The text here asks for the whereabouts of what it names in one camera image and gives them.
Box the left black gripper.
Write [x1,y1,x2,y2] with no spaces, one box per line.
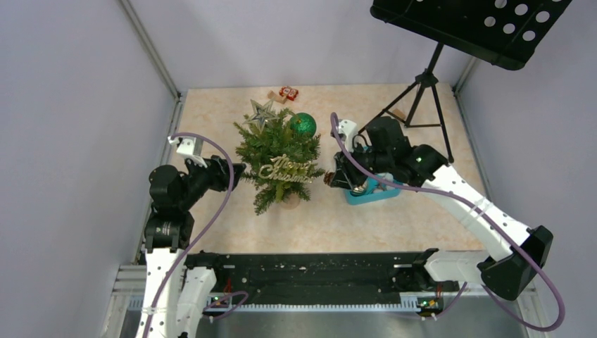
[178,152,246,208]

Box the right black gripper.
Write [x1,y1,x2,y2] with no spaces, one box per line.
[331,140,392,191]

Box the teal plastic tray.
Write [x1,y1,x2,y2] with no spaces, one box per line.
[344,160,401,206]

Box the gold glitter word ornament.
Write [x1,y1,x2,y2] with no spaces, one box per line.
[258,154,313,184]

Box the small green christmas tree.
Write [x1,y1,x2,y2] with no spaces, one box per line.
[233,108,325,215]

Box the green glitter ball ornament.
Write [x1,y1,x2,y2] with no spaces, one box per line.
[289,112,317,137]

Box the silver gold star topper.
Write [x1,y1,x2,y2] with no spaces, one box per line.
[243,99,279,132]

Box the pine cone ornament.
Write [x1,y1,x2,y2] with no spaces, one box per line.
[323,172,335,187]

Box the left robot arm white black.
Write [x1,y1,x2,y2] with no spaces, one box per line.
[136,156,246,337]

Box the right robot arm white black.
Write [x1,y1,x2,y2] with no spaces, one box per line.
[329,113,553,301]

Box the red gift box ornament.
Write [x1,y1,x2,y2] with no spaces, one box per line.
[279,86,299,101]

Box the small wooden block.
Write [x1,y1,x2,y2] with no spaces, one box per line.
[267,91,287,104]

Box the black music stand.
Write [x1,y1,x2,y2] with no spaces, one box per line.
[363,0,574,165]

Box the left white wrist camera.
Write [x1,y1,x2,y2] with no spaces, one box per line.
[168,133,208,168]

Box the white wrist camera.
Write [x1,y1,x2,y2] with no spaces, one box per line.
[168,133,208,168]
[337,119,358,153]

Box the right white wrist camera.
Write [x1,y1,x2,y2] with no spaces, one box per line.
[337,119,358,153]

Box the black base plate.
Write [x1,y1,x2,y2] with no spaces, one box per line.
[184,250,460,308]

